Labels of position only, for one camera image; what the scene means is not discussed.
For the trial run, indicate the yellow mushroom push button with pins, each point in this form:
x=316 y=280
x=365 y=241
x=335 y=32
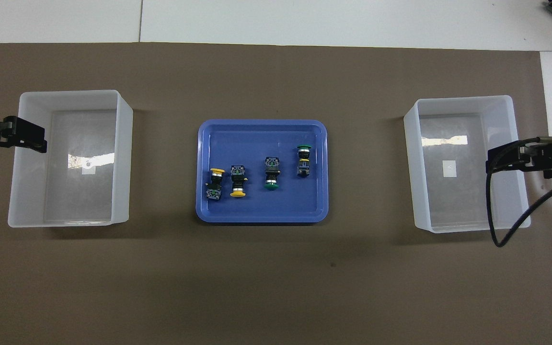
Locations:
x=214 y=184
x=238 y=179

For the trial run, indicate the green mushroom push button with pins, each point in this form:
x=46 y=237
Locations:
x=304 y=160
x=271 y=172

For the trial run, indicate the translucent white plastic box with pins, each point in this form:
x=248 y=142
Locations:
x=31 y=191
x=448 y=206

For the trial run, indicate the blue plastic tray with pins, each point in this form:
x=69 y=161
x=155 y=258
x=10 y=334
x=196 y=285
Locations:
x=257 y=206

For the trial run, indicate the brown paper table mat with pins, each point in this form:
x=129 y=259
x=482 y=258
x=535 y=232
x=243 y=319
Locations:
x=276 y=287

